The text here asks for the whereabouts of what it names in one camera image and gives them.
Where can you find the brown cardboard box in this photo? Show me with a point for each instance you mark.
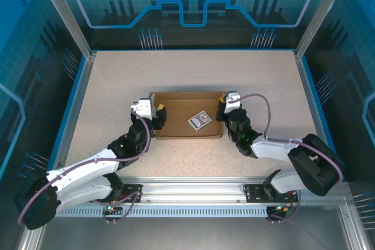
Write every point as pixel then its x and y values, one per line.
pixel 187 100

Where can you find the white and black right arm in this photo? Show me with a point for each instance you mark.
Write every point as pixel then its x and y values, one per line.
pixel 272 149

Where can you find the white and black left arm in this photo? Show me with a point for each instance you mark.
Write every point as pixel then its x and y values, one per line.
pixel 79 171

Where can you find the blue playing card deck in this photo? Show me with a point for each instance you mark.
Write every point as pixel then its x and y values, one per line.
pixel 199 120

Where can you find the small connector with green light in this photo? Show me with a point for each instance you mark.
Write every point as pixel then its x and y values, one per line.
pixel 282 208
pixel 112 208

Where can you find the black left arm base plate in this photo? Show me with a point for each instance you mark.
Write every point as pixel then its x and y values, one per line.
pixel 133 193

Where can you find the aluminium side rail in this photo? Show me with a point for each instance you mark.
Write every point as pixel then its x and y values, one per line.
pixel 312 109
pixel 76 115

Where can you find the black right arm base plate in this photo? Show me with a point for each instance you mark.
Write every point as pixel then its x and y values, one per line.
pixel 252 193

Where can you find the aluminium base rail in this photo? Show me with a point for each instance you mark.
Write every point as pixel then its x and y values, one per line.
pixel 190 191

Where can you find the aluminium frame post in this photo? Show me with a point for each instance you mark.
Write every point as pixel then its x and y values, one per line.
pixel 315 18
pixel 71 18

